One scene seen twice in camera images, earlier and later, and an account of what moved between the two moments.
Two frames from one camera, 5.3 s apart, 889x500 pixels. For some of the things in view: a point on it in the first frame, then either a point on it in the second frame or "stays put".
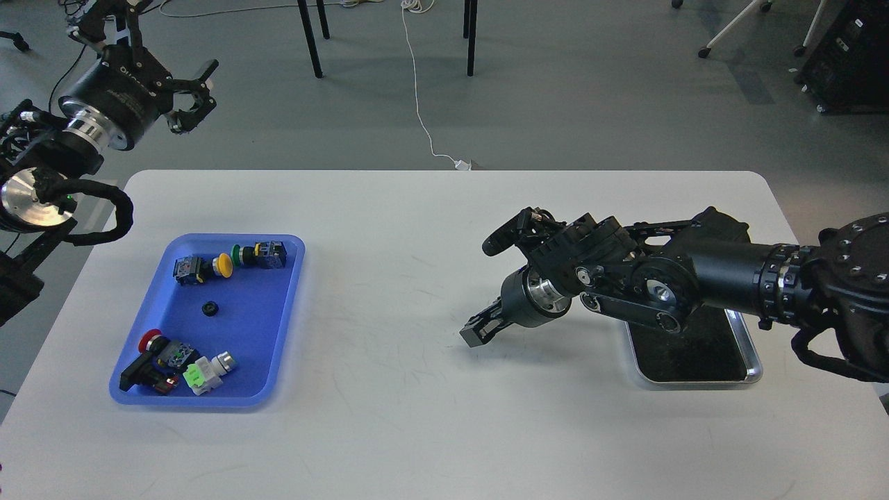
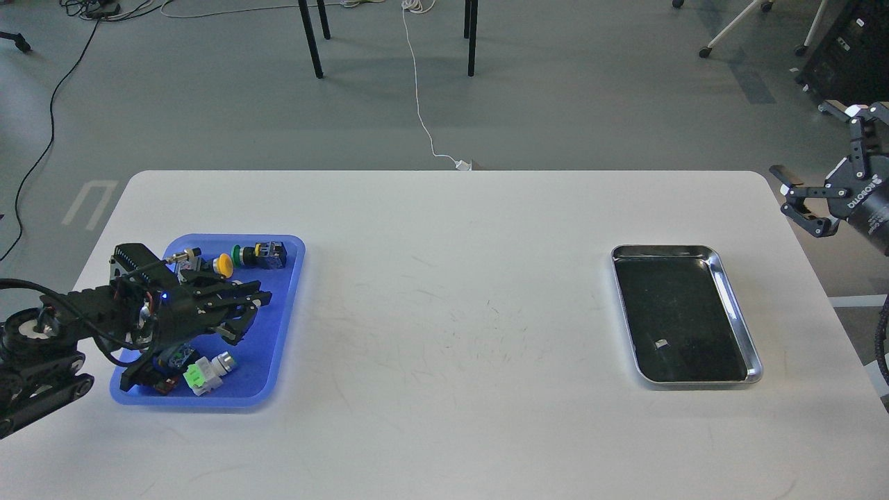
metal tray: (712, 347) stays put
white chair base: (765, 5) stays put
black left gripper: (121, 94) -> (178, 312)
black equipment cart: (847, 71) stays put
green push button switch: (266, 255) stays put
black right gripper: (525, 301) -> (857, 189)
